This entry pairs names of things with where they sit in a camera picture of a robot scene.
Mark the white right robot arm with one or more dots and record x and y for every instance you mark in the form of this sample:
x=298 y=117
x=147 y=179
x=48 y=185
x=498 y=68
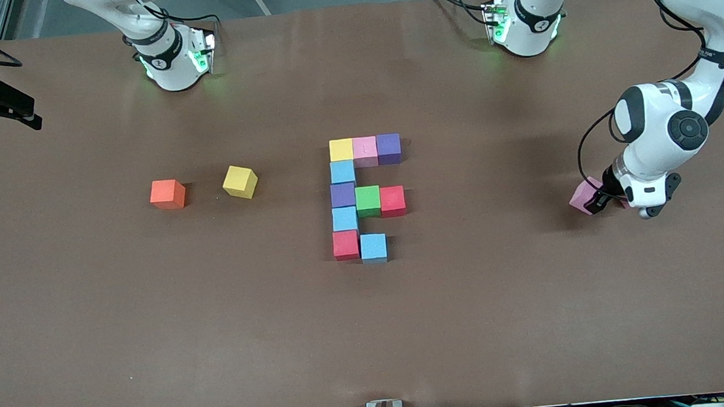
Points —
x=166 y=57

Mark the purple foam block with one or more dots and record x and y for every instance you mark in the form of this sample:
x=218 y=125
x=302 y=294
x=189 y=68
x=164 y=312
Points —
x=389 y=148
x=343 y=195

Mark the light blue foam block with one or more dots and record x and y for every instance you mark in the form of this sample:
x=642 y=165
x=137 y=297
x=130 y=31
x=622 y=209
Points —
x=374 y=247
x=345 y=218
x=343 y=172

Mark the orange foam block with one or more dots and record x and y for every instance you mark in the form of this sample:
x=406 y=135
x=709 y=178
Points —
x=168 y=194

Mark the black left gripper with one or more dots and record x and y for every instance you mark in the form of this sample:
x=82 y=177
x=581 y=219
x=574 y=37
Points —
x=610 y=183

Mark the red foam block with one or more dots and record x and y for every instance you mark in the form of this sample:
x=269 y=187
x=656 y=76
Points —
x=346 y=244
x=392 y=201

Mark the yellow foam block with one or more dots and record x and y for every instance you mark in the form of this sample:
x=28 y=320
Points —
x=240 y=181
x=341 y=149

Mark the green foam block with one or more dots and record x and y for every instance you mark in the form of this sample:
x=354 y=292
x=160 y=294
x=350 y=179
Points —
x=368 y=201

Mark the brown table mat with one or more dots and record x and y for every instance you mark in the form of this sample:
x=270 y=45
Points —
x=374 y=346

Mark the pink foam block with mark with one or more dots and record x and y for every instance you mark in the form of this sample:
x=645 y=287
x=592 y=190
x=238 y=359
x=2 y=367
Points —
x=365 y=152

